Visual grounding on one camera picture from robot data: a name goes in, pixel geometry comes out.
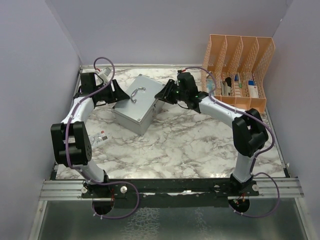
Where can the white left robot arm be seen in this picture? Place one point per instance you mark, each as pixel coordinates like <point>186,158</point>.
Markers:
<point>71,143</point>

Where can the grey metal first aid case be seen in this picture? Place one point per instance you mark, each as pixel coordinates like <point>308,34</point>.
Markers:
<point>138,112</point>

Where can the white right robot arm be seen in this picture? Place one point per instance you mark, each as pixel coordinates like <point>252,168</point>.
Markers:
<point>249,132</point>

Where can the peach plastic file organizer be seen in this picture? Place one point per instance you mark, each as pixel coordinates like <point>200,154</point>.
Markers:
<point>235,68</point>

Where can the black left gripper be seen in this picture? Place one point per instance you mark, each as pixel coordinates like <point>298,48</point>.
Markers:
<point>119,94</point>

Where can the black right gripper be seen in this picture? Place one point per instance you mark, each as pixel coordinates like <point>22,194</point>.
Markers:
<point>166,94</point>

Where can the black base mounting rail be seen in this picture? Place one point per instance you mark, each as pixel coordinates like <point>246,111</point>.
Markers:
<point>169,192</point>

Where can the clear printed leaflet packet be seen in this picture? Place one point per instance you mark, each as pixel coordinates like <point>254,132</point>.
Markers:
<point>98,139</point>

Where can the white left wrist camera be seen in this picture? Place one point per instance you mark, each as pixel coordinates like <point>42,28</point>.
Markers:
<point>104,74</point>

